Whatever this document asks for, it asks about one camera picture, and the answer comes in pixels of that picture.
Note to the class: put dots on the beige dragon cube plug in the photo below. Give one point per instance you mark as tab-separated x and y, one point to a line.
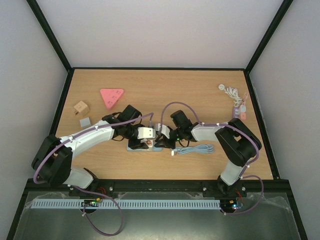
81	109

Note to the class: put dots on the pink triangular power strip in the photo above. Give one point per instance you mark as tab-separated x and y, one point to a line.
111	96

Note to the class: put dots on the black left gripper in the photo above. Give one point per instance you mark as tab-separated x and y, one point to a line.
131	143

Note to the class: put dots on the pink plug on purple strip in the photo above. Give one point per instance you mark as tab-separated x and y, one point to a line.
243	115

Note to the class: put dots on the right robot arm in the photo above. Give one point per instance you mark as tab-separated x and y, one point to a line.
238	142

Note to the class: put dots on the light blue cable duct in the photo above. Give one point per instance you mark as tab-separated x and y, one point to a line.
127	204

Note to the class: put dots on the light blue power strip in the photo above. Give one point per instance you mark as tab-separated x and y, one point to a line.
152	149

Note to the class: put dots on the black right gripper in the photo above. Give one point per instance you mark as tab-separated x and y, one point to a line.
165	141

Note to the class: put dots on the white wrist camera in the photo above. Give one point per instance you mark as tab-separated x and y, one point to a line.
162	129
146	133

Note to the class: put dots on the purple power strip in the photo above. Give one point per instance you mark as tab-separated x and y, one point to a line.
236	112

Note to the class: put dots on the white plug on purple strip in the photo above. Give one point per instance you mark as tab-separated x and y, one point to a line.
242	108

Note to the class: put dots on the white 66W USB charger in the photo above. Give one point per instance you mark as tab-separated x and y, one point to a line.
85	122

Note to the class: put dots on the white cube plug red pattern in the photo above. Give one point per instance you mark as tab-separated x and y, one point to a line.
148	142

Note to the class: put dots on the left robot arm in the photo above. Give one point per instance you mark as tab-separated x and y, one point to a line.
53	161

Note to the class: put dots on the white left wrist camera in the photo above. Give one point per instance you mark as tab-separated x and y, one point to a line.
146	133

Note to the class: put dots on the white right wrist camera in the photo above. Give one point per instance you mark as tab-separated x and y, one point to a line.
162	129

